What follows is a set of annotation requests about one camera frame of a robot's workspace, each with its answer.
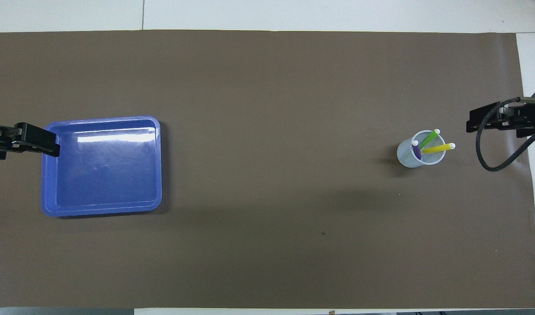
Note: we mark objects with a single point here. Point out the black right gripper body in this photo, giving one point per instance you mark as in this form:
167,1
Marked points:
534,113

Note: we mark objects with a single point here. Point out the yellow pen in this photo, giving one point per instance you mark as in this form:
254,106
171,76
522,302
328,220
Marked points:
438,148

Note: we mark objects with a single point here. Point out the green pen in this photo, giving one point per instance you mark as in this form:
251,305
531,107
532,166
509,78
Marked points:
429,138

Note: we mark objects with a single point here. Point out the purple pen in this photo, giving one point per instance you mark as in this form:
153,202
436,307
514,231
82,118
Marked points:
417,151

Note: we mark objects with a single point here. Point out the blue plastic tray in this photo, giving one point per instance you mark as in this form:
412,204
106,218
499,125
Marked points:
105,175

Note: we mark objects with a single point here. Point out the translucent plastic cup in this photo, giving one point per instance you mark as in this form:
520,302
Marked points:
407,159

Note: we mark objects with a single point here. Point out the brown table mat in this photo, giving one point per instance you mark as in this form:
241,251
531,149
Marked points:
267,131

